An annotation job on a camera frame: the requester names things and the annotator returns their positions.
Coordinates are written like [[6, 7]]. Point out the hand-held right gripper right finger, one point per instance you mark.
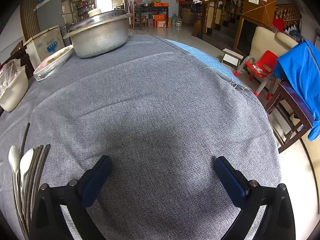
[[231, 182]]

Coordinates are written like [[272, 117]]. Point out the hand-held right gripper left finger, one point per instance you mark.
[[96, 182]]

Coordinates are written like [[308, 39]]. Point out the white spoon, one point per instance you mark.
[[13, 155], [26, 161]]

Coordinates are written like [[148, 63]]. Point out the dark wooden chair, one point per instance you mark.
[[295, 107]]

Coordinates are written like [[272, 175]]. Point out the white bowl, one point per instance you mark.
[[15, 91]]

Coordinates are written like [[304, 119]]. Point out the red child chair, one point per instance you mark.
[[262, 62]]

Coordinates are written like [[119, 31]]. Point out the plastic-wrapped plate of food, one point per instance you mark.
[[53, 62]]

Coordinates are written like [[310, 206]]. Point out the white step stool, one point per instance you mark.
[[232, 55]]

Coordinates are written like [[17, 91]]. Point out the blue jacket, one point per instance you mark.
[[300, 75]]

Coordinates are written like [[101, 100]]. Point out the blue tablecloth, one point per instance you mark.
[[192, 51]]

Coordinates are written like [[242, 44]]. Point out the clear plastic bag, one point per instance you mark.
[[8, 72]]

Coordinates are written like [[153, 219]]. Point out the cream sofa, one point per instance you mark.
[[267, 45]]

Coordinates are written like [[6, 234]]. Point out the aluminium pot with lid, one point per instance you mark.
[[100, 37]]

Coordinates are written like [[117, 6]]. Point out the white cardboard box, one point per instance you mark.
[[45, 45]]

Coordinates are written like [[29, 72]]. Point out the wooden dining chair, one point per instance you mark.
[[138, 20]]

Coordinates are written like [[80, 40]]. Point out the wooden stair railing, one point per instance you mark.
[[207, 15]]

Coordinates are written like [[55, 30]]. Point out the orange wooden pillar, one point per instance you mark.
[[257, 12]]

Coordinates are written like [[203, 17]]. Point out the clear water jug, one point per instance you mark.
[[174, 19]]

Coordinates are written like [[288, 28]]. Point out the grey fridge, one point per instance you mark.
[[52, 15]]

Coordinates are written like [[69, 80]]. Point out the tall orange box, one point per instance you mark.
[[161, 20]]

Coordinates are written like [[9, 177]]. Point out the glass display cabinet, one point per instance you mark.
[[82, 7]]

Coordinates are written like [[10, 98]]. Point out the wooden landing balustrade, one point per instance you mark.
[[287, 12]]

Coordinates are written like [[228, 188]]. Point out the wooden side table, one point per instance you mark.
[[151, 8]]

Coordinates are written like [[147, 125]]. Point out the metal basin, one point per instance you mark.
[[145, 4]]

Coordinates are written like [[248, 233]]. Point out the flat orange box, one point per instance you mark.
[[160, 4]]

